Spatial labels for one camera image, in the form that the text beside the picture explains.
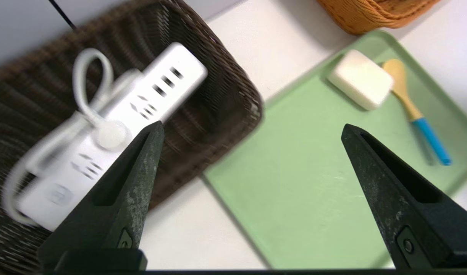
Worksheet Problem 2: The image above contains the white power strip with cord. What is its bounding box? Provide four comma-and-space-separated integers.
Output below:
2, 42, 209, 231

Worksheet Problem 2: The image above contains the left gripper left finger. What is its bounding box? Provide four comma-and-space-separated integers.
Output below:
37, 120, 165, 273

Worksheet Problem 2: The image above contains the dark brown wicker basket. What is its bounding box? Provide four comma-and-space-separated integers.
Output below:
0, 0, 263, 273

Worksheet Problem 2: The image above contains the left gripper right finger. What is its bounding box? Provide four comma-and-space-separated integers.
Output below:
340, 123, 467, 270

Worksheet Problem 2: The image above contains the orange wicker basket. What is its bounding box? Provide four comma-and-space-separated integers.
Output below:
317, 0, 442, 36

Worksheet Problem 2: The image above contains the light green plastic tray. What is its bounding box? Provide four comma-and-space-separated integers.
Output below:
203, 30, 467, 270

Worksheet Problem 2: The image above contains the wooden spoon with blue handle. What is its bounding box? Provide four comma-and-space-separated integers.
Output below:
382, 58, 452, 167

